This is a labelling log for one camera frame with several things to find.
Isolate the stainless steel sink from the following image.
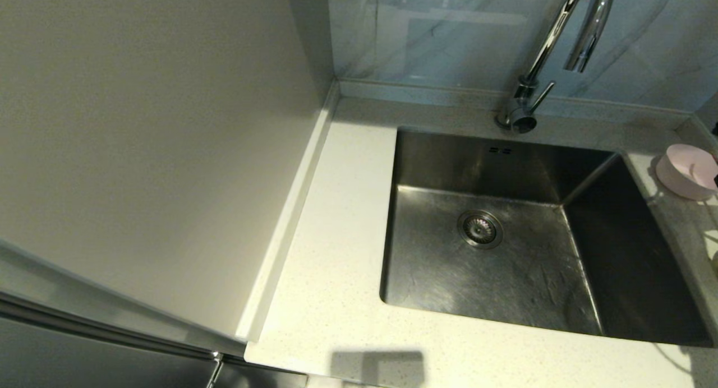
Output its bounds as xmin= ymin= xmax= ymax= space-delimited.
xmin=380 ymin=127 xmax=716 ymax=347

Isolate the grey tall cabinet door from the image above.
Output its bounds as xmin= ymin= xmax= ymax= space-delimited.
xmin=0 ymin=290 xmax=308 ymax=388

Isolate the metal sink drain strainer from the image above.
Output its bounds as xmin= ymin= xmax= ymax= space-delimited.
xmin=457 ymin=210 xmax=504 ymax=250

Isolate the chrome gooseneck faucet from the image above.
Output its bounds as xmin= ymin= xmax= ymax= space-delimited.
xmin=495 ymin=0 xmax=616 ymax=135

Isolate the chrome cabinet door handle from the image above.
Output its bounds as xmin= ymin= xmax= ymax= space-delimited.
xmin=205 ymin=350 xmax=225 ymax=388

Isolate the pink plastic bowl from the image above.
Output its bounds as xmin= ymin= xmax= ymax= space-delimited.
xmin=655 ymin=144 xmax=718 ymax=201

